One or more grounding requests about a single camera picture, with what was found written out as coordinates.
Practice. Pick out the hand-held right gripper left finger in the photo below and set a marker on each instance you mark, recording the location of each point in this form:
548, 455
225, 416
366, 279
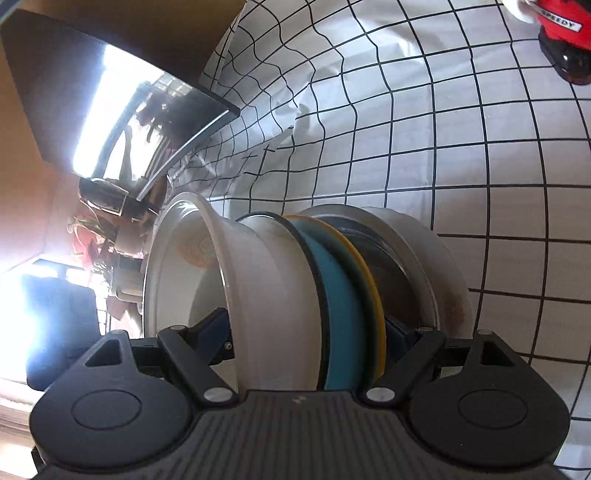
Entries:
217, 334

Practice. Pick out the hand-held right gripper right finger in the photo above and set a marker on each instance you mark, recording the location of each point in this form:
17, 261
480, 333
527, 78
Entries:
398, 339

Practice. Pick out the blue bowl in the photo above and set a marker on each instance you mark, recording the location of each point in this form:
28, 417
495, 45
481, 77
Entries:
341, 323

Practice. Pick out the gold-rimmed white bowl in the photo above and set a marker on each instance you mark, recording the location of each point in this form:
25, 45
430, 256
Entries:
369, 286

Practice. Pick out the plain white bowl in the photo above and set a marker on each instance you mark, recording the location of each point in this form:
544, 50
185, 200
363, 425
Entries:
272, 300

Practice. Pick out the stainless steel bowl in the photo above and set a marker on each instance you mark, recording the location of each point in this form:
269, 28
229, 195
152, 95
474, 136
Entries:
392, 267

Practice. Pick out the red flowers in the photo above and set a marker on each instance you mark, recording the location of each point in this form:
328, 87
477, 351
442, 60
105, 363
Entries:
90, 244

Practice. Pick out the dark blue object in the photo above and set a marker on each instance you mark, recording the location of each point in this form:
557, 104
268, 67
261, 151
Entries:
60, 323

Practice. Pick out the checkered white tablecloth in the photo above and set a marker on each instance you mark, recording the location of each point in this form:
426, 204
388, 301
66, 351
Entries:
461, 161

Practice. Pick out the black monitor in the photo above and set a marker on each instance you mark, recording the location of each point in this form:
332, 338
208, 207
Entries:
115, 92

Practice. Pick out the red and white robot toy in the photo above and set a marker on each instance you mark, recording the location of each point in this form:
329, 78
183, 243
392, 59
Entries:
563, 27

